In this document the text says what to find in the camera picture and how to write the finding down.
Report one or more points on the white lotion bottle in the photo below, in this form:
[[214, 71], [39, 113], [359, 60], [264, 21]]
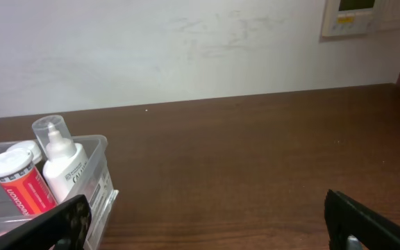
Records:
[[66, 159]]

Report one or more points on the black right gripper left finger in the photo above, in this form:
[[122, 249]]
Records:
[[64, 227]]

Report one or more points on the clear plastic container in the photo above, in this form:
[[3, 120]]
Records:
[[95, 184]]

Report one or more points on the orange tube white cap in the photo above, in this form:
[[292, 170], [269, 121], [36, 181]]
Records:
[[22, 182]]

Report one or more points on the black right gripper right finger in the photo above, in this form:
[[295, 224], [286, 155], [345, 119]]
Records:
[[351, 225]]

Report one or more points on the wall control panel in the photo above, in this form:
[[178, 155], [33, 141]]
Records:
[[359, 17]]

